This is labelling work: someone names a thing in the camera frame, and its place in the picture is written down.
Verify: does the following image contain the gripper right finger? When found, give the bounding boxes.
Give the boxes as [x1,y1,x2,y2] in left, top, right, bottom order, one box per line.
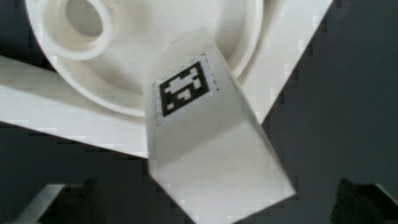
[330,178,398,224]

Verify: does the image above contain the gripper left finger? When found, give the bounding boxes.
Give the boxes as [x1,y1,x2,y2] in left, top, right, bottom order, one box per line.
[14,179,108,224]

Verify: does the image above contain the white stool leg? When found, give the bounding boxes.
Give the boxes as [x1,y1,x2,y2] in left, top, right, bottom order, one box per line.
[144,29,295,224]

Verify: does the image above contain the white round stool seat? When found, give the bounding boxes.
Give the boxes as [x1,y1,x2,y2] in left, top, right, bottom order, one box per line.
[23,0,265,117]

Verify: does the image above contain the white L-shaped fence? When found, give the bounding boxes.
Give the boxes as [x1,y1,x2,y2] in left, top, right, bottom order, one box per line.
[0,0,334,157]

